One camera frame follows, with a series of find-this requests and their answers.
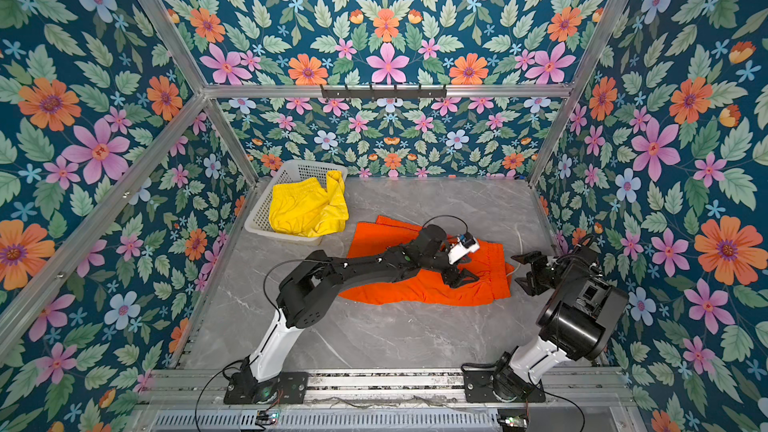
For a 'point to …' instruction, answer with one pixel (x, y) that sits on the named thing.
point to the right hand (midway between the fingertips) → (518, 264)
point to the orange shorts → (427, 287)
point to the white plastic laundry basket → (294, 170)
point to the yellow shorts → (304, 207)
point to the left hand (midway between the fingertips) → (478, 262)
